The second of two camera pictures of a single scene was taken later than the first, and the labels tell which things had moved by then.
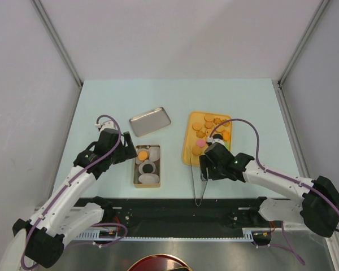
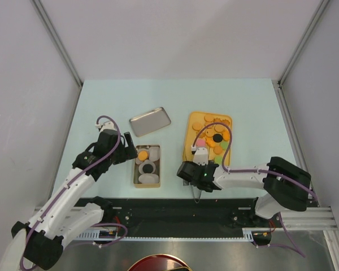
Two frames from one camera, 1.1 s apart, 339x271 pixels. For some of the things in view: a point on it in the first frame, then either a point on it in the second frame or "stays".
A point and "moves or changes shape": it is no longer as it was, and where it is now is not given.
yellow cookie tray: (200, 125) stays
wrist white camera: (212, 140) → (200, 156)
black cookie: (147, 168) stays
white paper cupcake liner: (148, 178) stays
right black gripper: (204, 162) → (204, 167)
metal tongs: (205, 188) moves or changes shape
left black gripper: (129, 151) stays
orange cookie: (143, 155) stays
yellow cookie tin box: (147, 166) stays
